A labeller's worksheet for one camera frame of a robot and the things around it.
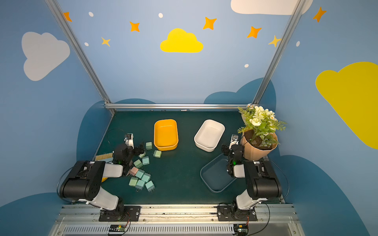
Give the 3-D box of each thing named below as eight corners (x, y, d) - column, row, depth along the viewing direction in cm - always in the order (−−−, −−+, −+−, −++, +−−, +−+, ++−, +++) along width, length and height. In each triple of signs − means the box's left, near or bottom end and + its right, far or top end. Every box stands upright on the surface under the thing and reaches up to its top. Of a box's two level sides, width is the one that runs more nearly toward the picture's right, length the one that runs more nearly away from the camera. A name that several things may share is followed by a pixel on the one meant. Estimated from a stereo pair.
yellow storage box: (151, 151, 100) (150, 147, 95) (157, 124, 115) (155, 119, 111) (177, 151, 100) (177, 147, 95) (179, 124, 116) (179, 119, 111)
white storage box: (190, 145, 103) (190, 140, 98) (205, 122, 117) (205, 117, 112) (211, 156, 98) (213, 151, 93) (224, 130, 112) (226, 125, 107)
